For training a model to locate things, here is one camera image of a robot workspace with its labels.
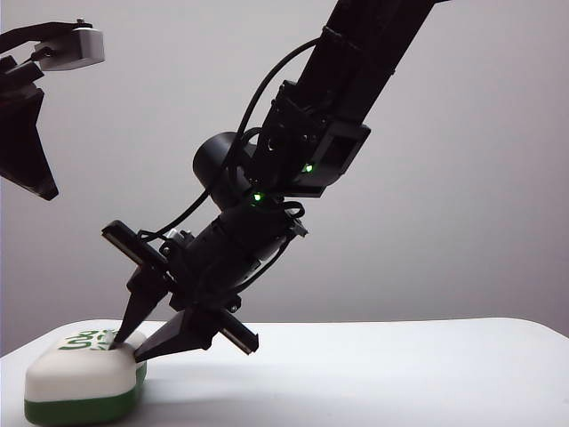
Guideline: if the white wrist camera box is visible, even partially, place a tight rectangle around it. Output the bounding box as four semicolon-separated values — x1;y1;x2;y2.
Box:
34;18;107;74

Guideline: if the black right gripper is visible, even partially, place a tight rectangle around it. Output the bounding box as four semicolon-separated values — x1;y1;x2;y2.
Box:
100;219;260;364

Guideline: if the long black cable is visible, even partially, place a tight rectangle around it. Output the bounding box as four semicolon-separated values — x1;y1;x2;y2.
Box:
144;36;325;242

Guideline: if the small silver wrist camera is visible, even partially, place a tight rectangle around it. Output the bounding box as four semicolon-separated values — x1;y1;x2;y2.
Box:
166;227;194;250

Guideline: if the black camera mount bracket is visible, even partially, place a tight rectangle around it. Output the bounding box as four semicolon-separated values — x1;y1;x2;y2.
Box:
0;20;82;55

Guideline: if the white and green package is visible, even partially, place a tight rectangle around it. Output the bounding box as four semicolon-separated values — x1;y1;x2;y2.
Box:
23;327;148;424

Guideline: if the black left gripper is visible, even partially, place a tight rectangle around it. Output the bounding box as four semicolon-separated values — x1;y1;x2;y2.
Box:
0;53;60;202

